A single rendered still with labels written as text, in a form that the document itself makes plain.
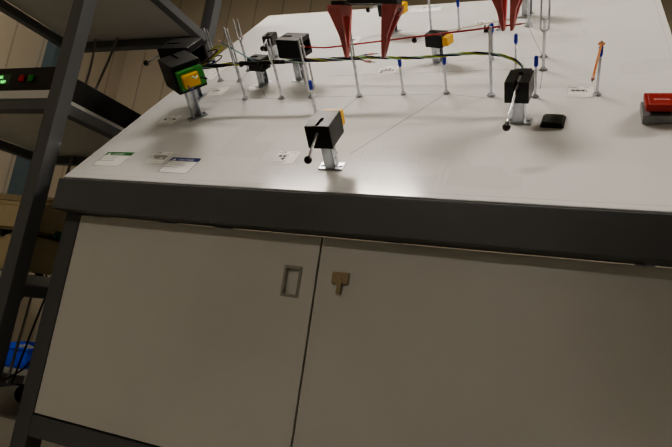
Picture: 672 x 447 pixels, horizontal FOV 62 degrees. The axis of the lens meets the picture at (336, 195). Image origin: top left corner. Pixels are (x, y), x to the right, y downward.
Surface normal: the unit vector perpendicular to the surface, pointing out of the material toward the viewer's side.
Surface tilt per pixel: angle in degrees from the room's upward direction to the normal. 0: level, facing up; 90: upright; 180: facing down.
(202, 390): 90
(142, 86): 90
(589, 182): 49
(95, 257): 90
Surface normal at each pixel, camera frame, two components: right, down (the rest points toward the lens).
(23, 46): 0.96, 0.08
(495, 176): -0.17, -0.82
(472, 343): -0.34, -0.25
